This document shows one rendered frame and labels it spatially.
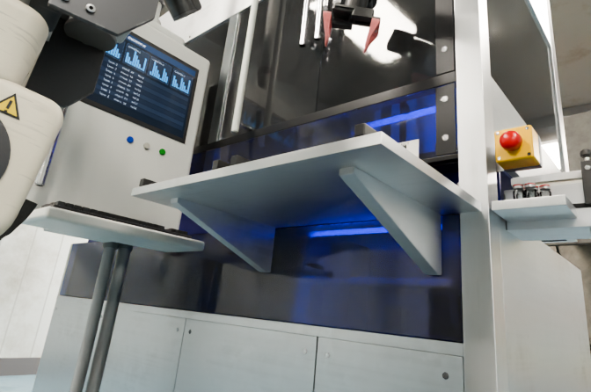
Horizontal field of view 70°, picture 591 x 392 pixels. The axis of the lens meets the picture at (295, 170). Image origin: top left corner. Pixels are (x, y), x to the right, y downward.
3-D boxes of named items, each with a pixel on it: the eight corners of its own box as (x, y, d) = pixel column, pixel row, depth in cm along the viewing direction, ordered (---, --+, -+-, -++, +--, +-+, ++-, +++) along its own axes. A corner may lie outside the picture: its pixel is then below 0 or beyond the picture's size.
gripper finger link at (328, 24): (317, 51, 110) (325, 19, 112) (345, 55, 108) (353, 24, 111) (316, 36, 103) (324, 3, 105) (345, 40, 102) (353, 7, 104)
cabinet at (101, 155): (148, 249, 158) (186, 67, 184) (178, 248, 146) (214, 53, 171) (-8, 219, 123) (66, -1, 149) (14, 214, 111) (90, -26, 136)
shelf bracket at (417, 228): (427, 275, 91) (427, 215, 95) (441, 275, 89) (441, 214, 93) (333, 246, 67) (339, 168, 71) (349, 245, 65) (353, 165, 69)
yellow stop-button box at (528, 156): (506, 173, 93) (504, 142, 95) (543, 168, 88) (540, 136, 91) (494, 162, 88) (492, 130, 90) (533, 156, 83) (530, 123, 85)
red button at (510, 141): (504, 155, 88) (503, 137, 89) (525, 152, 85) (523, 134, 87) (498, 148, 85) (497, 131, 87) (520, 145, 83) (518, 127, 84)
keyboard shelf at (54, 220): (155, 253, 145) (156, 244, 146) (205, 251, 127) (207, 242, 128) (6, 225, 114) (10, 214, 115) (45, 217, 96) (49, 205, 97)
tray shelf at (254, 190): (266, 234, 138) (267, 228, 139) (493, 220, 93) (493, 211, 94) (130, 195, 105) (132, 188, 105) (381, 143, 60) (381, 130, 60)
